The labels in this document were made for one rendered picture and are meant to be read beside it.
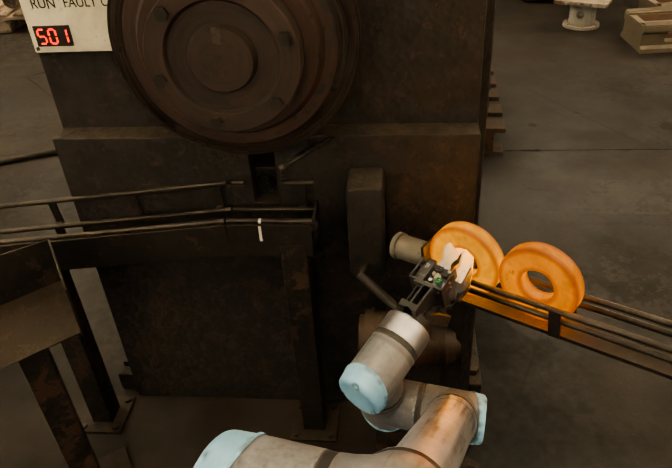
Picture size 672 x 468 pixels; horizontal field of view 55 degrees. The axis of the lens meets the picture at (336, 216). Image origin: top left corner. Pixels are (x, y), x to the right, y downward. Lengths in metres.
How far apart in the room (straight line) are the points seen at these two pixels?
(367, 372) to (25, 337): 0.73
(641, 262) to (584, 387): 0.68
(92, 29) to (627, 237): 2.03
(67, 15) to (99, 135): 0.27
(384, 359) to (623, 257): 1.60
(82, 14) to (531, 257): 1.02
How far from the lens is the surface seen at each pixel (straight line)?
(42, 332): 1.47
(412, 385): 1.23
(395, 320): 1.15
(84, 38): 1.50
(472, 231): 1.25
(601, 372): 2.13
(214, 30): 1.14
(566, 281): 1.20
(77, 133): 1.60
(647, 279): 2.51
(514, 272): 1.24
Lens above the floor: 1.50
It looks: 34 degrees down
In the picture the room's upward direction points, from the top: 4 degrees counter-clockwise
